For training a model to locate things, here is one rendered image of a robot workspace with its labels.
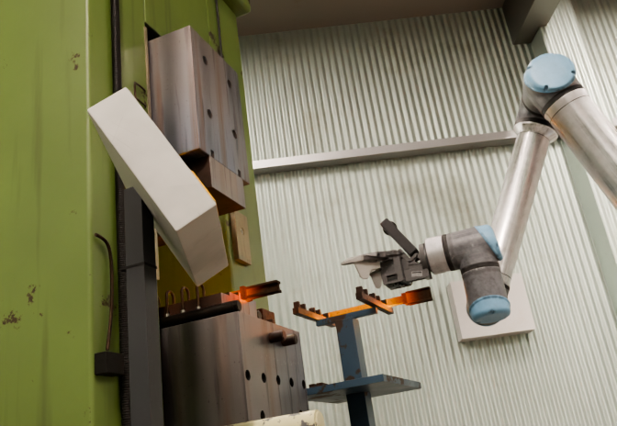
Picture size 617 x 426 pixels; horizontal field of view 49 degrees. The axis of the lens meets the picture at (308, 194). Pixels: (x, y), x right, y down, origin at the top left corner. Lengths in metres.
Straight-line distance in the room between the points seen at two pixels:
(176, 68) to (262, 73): 3.28
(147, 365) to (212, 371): 0.46
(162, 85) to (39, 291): 0.69
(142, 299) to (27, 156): 0.65
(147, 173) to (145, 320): 0.26
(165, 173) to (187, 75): 0.82
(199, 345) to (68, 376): 0.33
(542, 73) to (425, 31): 3.79
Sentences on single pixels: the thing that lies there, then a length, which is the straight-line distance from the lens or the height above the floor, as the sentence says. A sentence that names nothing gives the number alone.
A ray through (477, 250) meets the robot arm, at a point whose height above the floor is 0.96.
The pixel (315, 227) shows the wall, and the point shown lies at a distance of 4.66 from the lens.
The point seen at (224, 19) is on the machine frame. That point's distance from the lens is 2.72.
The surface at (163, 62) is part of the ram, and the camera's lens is 2.00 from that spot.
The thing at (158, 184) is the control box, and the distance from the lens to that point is 1.13.
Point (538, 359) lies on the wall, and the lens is 4.68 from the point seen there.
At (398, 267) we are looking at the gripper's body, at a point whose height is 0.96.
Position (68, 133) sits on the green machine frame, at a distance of 1.70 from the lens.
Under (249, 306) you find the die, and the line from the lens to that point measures 1.84.
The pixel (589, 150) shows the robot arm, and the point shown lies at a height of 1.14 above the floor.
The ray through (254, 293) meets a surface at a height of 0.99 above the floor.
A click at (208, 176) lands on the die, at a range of 1.82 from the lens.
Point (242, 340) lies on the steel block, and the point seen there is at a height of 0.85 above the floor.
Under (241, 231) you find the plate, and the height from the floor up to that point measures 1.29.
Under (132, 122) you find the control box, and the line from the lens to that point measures 1.19.
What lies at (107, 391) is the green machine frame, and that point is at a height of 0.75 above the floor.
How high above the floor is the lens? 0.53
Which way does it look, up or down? 22 degrees up
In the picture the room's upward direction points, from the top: 8 degrees counter-clockwise
